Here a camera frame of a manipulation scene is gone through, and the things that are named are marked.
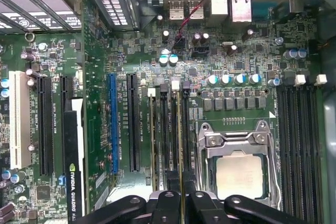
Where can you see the metal socket locking lever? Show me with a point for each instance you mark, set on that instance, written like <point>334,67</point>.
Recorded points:
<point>274,171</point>
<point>200,155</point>

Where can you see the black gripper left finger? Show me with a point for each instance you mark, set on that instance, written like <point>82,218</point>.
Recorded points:
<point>160,208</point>

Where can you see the silver CPU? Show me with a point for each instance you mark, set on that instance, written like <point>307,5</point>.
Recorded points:
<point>239,176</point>

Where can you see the green motherboard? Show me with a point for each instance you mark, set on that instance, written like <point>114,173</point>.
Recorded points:
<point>147,51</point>

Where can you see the CPU socket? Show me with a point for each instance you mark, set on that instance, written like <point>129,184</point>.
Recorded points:
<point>212,176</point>

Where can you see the black open PC case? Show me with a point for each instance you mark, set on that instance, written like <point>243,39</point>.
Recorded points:
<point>131,3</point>

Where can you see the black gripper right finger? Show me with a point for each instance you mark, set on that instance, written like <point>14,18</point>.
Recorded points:
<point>202,208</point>

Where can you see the silver blue capacitor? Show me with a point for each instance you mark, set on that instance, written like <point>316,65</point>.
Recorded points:
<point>164,60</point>
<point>254,78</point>
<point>240,79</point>
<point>173,58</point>
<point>225,79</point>
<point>212,79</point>

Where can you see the silver port block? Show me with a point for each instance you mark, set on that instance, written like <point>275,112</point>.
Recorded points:
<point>219,5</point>

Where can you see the black Nvidia graphics card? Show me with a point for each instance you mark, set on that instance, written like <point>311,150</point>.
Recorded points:
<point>73,155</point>

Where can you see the silver ethernet port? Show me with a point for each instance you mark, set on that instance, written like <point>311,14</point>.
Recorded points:
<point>240,9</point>

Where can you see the silver display port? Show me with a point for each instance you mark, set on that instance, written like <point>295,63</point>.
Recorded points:
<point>197,11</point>
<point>176,10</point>

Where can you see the RAM slot with white clips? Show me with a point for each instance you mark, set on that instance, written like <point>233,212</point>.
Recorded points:
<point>151,92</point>
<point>316,155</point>
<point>295,155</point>
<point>175,85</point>

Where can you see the black expansion slot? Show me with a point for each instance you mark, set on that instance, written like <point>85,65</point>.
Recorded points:
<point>133,124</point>
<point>45,129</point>

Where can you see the white expansion slot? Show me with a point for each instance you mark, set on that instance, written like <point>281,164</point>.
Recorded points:
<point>18,119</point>

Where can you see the RAM stick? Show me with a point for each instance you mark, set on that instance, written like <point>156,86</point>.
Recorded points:
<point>179,129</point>
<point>152,142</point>

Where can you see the metal CPU socket cover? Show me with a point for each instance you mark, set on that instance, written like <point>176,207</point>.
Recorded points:
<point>231,145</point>

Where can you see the blue expansion slot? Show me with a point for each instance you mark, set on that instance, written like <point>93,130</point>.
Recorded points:
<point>113,124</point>

